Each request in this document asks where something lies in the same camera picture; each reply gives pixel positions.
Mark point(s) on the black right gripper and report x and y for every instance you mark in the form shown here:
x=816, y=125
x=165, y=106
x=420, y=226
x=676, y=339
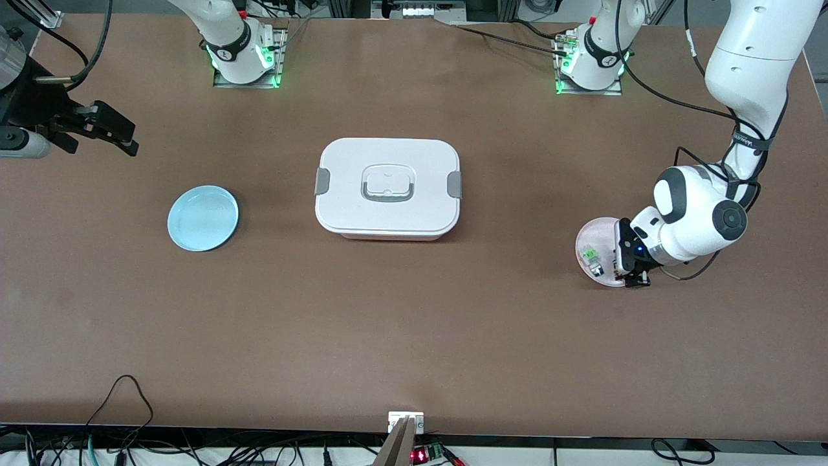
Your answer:
x=33, y=107

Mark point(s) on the pale pink round plate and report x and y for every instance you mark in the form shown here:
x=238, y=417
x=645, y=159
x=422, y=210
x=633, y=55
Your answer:
x=598, y=230

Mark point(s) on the circuit board with red light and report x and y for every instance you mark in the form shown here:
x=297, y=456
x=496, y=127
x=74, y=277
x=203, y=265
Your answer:
x=420, y=455

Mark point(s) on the orange push button switch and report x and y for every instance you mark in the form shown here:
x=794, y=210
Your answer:
x=616, y=265

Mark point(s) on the grey brown camera post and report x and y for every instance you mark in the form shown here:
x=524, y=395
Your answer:
x=398, y=446

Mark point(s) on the light blue round plate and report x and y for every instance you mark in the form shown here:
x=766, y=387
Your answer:
x=202, y=219

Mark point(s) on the small metal bracket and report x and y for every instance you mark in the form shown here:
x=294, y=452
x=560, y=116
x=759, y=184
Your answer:
x=396, y=419

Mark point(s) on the green push button switch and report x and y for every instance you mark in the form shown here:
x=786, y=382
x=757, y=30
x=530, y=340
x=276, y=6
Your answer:
x=590, y=257

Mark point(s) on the white power strip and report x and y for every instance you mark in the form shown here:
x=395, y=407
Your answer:
x=420, y=11

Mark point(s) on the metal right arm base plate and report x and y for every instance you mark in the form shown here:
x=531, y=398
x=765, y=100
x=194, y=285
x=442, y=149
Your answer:
x=282, y=58

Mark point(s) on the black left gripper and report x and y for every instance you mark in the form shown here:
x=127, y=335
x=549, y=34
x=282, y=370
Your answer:
x=626, y=248

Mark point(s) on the white lunch box grey clips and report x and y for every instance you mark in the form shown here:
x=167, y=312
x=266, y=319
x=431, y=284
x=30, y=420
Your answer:
x=388, y=220

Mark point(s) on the aluminium frame profile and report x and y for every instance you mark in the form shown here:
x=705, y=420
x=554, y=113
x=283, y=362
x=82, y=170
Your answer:
x=48, y=16

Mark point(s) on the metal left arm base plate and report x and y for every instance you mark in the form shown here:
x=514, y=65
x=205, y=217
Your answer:
x=588, y=92

